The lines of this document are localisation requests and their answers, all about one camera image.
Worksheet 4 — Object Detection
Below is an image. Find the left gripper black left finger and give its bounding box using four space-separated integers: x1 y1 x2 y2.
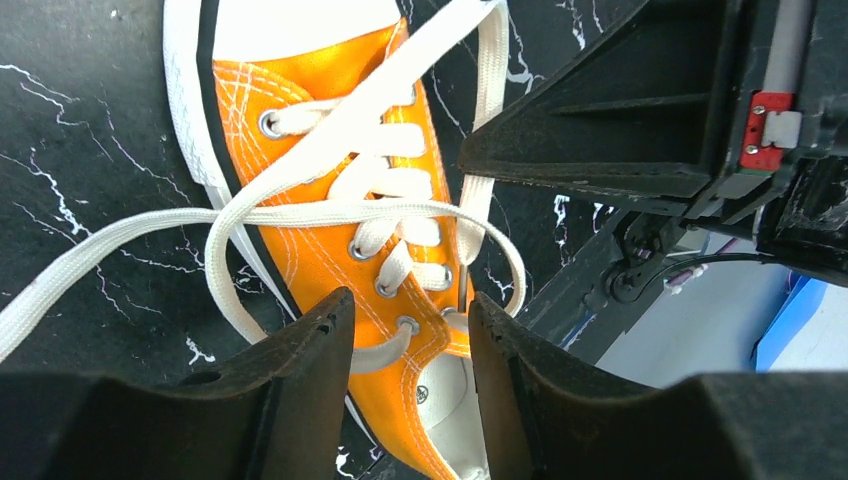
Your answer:
1 288 354 479

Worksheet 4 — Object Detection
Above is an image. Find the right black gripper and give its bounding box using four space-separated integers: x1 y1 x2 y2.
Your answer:
458 1 847 285

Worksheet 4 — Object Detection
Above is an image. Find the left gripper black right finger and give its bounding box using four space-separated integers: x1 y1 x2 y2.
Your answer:
469 295 847 479

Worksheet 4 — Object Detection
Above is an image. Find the white shoelace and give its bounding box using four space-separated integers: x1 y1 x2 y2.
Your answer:
1 1 527 356

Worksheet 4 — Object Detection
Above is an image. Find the orange canvas sneaker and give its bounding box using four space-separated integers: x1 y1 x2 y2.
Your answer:
163 1 490 479

